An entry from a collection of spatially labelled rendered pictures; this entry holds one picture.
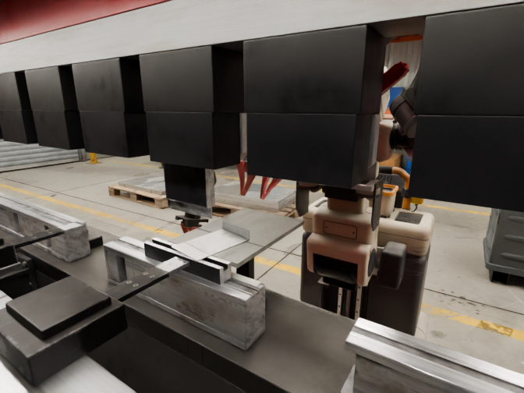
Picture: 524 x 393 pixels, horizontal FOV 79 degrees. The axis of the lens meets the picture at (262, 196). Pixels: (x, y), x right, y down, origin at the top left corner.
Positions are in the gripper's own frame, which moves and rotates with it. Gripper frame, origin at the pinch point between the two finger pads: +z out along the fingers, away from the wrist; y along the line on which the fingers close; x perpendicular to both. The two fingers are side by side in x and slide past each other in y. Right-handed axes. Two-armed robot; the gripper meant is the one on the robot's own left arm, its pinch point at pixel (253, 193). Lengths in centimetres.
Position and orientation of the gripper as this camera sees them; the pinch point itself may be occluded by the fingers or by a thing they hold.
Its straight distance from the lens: 74.0
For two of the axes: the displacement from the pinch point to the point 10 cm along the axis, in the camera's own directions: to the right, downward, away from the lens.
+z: -2.8, 9.4, -1.7
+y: 8.3, 1.6, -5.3
